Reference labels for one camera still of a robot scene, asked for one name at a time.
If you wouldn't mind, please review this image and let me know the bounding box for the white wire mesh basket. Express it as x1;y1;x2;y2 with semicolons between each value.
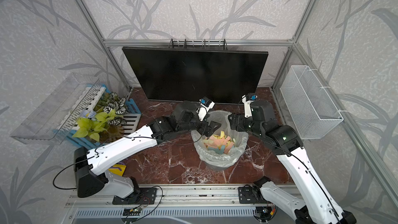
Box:
280;65;344;140

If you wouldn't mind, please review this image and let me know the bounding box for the clear plastic tray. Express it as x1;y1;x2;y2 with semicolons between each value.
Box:
10;73;101;145

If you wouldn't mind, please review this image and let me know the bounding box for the yellow purple tool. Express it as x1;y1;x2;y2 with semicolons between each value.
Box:
108;164;126;176

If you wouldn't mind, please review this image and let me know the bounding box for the black flat monitor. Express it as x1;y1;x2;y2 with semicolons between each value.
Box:
122;47;268;104

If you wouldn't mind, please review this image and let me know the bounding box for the round black connector with wires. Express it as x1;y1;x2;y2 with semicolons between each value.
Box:
254;207;276;224

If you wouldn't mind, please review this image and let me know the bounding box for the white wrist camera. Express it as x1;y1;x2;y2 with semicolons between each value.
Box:
241;93;257;118
197;97;215;121

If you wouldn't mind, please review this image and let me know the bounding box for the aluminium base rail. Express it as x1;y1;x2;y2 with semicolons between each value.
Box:
64;184;312;208

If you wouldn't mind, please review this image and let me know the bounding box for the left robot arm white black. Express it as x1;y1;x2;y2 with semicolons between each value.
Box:
74;97;221;199

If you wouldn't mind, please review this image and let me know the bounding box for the blue white wooden crate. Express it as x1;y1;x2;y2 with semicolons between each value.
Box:
66;85;142;150

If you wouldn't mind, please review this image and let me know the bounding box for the black wire rack behind monitor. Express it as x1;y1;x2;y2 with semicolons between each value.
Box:
168;39;228;50

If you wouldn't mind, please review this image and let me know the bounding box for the green artificial plant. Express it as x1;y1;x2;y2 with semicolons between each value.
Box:
72;92;128;144

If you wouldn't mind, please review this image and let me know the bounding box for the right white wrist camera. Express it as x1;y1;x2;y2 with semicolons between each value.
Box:
241;93;257;118

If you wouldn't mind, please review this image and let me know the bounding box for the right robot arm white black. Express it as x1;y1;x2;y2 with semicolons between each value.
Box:
228;94;357;224

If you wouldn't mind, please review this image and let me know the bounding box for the pile of discarded sticky notes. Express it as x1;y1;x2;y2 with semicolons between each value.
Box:
203;131;236;155

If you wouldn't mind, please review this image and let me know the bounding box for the small green circuit board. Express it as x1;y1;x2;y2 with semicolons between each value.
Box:
122;207;142;216

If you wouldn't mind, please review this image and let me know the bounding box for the grey bin with plastic bag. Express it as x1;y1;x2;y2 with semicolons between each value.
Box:
191;111;248;171

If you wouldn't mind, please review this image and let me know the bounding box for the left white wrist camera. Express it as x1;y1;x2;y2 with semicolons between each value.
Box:
197;97;215;121

